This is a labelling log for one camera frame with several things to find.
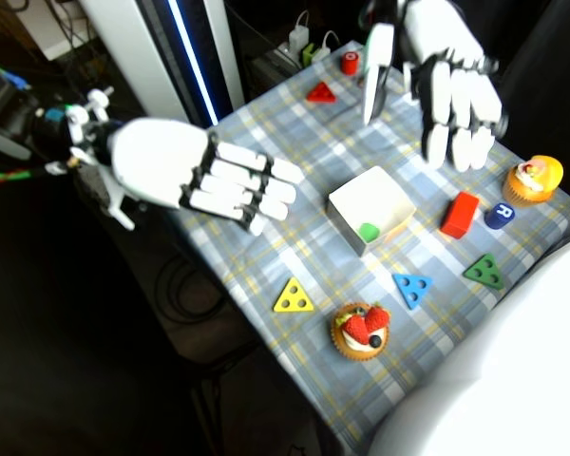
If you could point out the green three-hole triangle block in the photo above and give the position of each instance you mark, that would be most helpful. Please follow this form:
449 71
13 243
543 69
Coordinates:
485 272

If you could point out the blue three-hole triangle block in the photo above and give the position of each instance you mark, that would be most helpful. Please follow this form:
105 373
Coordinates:
412 288

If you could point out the blue plaid tablecloth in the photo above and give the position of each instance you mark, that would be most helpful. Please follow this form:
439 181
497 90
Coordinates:
323 142

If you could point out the yellow fruit toy cupcake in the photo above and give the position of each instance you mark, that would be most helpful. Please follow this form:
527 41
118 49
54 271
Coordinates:
527 190

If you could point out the blue cylinder with white R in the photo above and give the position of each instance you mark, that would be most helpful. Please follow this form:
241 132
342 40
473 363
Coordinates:
496 221

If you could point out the small green block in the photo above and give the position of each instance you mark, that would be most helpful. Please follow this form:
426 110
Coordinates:
368 233

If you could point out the red rectangular block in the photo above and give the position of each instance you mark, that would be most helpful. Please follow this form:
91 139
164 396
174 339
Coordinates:
458 216

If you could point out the green adapter plug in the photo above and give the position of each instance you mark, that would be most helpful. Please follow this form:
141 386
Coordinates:
309 54

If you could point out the white column with blue light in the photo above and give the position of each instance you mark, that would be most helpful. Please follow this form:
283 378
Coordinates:
123 43

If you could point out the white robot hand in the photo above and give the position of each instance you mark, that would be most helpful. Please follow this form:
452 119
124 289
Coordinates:
157 157
437 33

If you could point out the large white rounded shell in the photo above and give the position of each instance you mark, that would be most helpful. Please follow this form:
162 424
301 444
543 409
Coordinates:
503 380

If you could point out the yellow three-hole triangle block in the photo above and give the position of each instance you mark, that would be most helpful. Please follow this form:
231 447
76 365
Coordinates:
293 299

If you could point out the red three-hole triangle block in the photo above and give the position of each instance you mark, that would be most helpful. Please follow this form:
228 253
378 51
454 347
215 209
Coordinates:
321 94

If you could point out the red cylinder with round mark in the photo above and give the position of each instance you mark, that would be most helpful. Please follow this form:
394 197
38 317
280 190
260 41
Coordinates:
349 69

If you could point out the white paper box yellow print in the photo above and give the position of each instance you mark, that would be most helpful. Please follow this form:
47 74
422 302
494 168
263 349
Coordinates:
375 195

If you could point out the white charger plug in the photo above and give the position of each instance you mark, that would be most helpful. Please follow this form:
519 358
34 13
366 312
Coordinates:
322 53
299 37

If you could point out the strawberry toy cupcake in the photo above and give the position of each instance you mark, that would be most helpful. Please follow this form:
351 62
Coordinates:
356 349

